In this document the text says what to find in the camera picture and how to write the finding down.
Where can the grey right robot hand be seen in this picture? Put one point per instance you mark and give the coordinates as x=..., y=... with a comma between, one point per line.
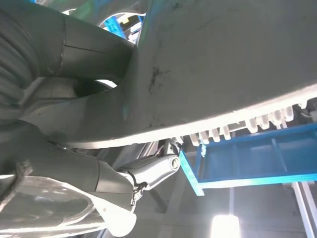
x=62, y=177

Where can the blue metal shelf rack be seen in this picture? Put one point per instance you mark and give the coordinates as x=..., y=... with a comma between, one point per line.
x=247, y=161

